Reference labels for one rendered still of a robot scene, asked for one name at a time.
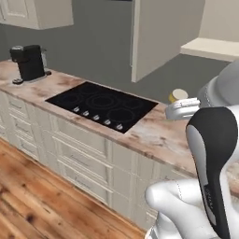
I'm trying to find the wide cream drawer front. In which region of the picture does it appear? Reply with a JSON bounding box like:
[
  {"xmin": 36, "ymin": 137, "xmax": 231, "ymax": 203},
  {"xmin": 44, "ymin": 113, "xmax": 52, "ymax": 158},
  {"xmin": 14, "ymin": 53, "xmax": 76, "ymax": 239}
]
[
  {"xmin": 51, "ymin": 136, "xmax": 114, "ymax": 185},
  {"xmin": 50, "ymin": 115, "xmax": 112, "ymax": 158},
  {"xmin": 56, "ymin": 159, "xmax": 114, "ymax": 207}
]

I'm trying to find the tall cream wall cabinet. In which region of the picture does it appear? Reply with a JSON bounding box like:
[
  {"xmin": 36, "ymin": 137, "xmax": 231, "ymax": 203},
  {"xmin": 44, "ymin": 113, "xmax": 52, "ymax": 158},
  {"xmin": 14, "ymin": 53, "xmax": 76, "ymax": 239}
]
[{"xmin": 130, "ymin": 0, "xmax": 206, "ymax": 84}]

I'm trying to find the black glass hob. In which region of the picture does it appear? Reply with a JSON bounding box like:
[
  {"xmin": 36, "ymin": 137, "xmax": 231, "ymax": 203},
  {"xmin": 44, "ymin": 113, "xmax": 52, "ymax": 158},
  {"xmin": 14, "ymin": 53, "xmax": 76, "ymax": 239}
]
[{"xmin": 45, "ymin": 80, "xmax": 160, "ymax": 134}]

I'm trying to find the small cream drawer front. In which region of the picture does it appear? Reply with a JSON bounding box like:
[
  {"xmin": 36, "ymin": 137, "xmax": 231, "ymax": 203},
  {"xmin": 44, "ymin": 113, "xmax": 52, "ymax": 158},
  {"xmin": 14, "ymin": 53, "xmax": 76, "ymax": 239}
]
[
  {"xmin": 8, "ymin": 113, "xmax": 35, "ymax": 140},
  {"xmin": 6, "ymin": 93, "xmax": 30, "ymax": 120},
  {"xmin": 12, "ymin": 133, "xmax": 41, "ymax": 162}
]

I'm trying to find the narrow cream cabinet panel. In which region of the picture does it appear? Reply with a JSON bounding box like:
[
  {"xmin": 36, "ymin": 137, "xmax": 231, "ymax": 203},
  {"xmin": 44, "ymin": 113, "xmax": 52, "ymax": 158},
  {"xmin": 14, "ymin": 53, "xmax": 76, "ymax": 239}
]
[{"xmin": 111, "ymin": 142, "xmax": 138, "ymax": 219}]

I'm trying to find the black coffee machine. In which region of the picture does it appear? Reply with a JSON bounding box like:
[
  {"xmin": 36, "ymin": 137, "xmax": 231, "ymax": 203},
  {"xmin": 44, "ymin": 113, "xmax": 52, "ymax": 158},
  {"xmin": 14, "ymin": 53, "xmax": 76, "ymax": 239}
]
[{"xmin": 8, "ymin": 44, "xmax": 52, "ymax": 85}]

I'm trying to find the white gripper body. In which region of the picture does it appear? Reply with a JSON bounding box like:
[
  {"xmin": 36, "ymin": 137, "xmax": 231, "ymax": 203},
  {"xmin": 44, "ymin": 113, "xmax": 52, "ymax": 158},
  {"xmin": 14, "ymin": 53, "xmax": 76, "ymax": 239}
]
[{"xmin": 164, "ymin": 97, "xmax": 202, "ymax": 121}]

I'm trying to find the yellow jar with cream lid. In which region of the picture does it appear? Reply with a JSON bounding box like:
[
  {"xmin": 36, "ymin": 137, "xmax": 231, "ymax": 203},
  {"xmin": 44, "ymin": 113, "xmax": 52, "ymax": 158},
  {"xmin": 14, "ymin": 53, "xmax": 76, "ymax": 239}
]
[{"xmin": 168, "ymin": 88, "xmax": 190, "ymax": 105}]

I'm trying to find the cream base cabinet door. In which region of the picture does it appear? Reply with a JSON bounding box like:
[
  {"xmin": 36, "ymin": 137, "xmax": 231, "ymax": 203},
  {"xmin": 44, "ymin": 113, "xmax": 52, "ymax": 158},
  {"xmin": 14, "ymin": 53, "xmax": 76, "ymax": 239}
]
[{"xmin": 135, "ymin": 153, "xmax": 198, "ymax": 232}]

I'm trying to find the cream wall shelf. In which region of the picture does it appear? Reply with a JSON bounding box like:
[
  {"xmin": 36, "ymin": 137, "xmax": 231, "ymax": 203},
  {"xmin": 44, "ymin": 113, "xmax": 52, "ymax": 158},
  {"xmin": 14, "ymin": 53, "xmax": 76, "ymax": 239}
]
[{"xmin": 179, "ymin": 37, "xmax": 239, "ymax": 63}]

